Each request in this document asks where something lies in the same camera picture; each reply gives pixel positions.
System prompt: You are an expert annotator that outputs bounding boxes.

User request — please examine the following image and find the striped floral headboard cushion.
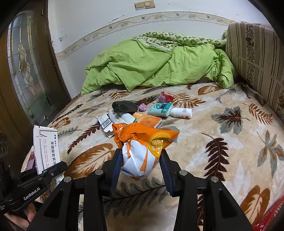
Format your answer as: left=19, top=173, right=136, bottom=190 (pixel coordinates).
left=226, top=22, right=283, bottom=120

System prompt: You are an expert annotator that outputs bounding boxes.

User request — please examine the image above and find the wooden door with glass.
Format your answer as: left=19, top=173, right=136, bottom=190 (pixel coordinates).
left=1, top=1, right=71, bottom=175

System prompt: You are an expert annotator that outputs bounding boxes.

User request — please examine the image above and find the orange flat box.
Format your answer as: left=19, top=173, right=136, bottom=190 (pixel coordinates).
left=132, top=112, right=162, bottom=129

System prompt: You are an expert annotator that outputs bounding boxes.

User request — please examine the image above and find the leaf pattern bed blanket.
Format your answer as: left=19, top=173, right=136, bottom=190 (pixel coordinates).
left=47, top=83, right=283, bottom=226

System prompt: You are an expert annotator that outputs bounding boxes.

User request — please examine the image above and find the purple crumpled wrapper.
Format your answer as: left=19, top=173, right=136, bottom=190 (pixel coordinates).
left=138, top=103, right=147, bottom=112

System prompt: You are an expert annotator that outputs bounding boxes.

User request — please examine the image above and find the black crumpled plastic bag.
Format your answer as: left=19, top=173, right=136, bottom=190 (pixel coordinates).
left=112, top=101, right=138, bottom=115

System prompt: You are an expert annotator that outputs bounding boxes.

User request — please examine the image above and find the orange white snack bag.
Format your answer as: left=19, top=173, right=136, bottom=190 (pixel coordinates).
left=112, top=123, right=179, bottom=180

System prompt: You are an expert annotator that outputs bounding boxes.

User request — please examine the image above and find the red pink crumpled wrapper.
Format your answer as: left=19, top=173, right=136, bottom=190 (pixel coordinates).
left=158, top=92, right=174, bottom=103

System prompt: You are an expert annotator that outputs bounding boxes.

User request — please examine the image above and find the white long medicine box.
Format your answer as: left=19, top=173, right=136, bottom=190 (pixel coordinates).
left=33, top=125, right=61, bottom=174

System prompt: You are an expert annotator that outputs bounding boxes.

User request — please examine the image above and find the beige wall switch plate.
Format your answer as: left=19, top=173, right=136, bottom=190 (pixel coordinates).
left=134, top=1, right=155, bottom=10

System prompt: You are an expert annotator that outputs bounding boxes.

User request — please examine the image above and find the white barcode carton piece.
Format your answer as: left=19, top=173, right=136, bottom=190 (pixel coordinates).
left=96, top=114, right=114, bottom=138

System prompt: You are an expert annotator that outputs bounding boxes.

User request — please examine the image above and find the teal white small box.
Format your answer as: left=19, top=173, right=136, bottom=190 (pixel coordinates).
left=147, top=103, right=173, bottom=117

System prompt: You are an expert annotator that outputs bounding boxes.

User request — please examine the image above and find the white crumpled tissue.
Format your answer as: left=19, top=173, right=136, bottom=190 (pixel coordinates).
left=108, top=109, right=136, bottom=124

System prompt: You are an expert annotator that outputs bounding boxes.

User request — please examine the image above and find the red plastic basket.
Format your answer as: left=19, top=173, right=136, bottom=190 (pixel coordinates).
left=253, top=197, right=283, bottom=231

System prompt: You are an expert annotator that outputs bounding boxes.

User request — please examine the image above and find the green quilt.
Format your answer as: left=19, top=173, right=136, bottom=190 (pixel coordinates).
left=81, top=31, right=237, bottom=94

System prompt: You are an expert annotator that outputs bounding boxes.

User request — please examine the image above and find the white small bottle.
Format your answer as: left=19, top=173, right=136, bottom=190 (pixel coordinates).
left=170, top=108, right=193, bottom=119

